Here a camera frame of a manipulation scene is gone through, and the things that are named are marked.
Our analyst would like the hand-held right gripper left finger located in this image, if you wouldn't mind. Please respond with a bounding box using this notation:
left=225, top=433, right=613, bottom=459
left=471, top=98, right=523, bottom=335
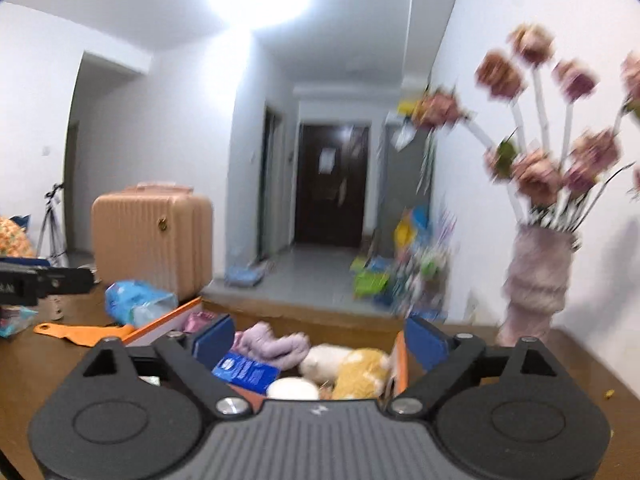
left=57, top=314, right=251, bottom=418

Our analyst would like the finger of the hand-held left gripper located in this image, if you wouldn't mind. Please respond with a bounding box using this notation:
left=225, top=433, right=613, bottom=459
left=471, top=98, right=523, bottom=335
left=0, top=257, right=52, bottom=270
left=35, top=267, right=97, bottom=296

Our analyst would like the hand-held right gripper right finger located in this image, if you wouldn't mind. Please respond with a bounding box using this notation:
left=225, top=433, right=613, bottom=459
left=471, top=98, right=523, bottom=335
left=390, top=316, right=581, bottom=418

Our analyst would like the dark blue printed packet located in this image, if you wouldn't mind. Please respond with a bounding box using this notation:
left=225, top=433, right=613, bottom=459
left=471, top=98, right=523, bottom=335
left=212, top=352, right=282, bottom=395

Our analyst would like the lilac fluffy cloth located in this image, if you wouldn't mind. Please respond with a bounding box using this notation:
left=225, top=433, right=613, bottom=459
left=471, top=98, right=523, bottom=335
left=231, top=322, right=312, bottom=372

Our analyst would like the yellow plush toy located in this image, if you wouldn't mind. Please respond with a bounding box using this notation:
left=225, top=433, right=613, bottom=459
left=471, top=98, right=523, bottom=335
left=330, top=348, right=392, bottom=401

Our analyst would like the shallow cardboard box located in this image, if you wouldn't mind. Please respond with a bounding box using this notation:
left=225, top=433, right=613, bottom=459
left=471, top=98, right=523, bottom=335
left=121, top=297, right=414, bottom=402

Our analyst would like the orange floral cushion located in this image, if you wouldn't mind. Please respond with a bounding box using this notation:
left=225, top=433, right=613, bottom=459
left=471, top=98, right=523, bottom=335
left=0, top=216, right=37, bottom=260

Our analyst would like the pastel plastic packet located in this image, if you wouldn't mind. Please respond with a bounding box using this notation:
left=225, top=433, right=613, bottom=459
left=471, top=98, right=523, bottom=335
left=0, top=304, right=40, bottom=339

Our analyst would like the orange flat plastic piece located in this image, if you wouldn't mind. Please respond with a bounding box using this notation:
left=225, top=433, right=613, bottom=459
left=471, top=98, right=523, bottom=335
left=33, top=322, right=137, bottom=347

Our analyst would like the light blue tissue pack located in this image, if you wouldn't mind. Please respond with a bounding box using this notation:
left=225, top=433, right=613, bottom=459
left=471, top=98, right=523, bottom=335
left=103, top=280, right=180, bottom=327

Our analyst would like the blue floor mat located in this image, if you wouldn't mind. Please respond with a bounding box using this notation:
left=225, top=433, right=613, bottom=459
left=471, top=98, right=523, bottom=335
left=223, top=262, right=274, bottom=288

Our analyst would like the storage cart with supplies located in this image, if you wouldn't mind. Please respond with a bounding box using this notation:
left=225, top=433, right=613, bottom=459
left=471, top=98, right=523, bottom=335
left=349, top=204, right=458, bottom=323

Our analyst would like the beige ribbed suitcase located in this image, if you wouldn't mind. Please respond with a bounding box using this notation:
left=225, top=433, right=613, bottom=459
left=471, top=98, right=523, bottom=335
left=91, top=183, right=215, bottom=302

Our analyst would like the pink textured vase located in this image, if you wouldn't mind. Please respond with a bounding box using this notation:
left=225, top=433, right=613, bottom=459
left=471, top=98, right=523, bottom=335
left=497, top=222, right=577, bottom=349

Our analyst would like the grey refrigerator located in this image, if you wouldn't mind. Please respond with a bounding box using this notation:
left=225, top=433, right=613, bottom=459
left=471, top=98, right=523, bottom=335
left=381, top=124, right=437, bottom=273

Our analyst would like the side room door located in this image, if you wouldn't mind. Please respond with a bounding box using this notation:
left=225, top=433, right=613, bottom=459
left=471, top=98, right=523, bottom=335
left=259, top=104, right=285, bottom=262

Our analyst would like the dark brown entrance door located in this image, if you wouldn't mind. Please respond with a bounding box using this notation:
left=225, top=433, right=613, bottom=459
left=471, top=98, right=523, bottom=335
left=293, top=122, right=372, bottom=249

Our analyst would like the dried pink rose bouquet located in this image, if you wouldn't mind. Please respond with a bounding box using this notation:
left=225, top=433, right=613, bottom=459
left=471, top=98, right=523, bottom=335
left=400, top=22, right=640, bottom=234

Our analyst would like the camera tripod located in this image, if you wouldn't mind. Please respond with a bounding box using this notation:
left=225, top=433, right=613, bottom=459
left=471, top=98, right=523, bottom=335
left=37, top=183, right=69, bottom=267

